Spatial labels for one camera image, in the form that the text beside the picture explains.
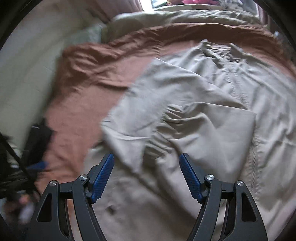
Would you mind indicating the beige jacket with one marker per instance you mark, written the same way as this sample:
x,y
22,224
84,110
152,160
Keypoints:
x,y
233,113

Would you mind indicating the pink clothes pile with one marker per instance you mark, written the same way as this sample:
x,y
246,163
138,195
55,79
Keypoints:
x,y
210,2

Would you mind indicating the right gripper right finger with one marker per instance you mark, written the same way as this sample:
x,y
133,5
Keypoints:
x,y
242,219

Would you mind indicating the brown bed blanket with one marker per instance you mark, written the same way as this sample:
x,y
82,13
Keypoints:
x,y
91,78

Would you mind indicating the beige duvet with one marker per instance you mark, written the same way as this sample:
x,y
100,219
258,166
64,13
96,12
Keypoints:
x,y
126,23

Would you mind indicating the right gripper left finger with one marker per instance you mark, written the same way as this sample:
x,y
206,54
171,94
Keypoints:
x,y
50,220

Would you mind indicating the black bag beside bed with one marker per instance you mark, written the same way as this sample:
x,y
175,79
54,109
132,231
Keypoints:
x,y
37,142

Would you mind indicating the light green pillow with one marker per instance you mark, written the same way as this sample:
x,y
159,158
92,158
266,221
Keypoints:
x,y
91,34

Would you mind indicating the pink curtain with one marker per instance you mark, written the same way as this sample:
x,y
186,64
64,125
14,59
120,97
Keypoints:
x,y
105,10

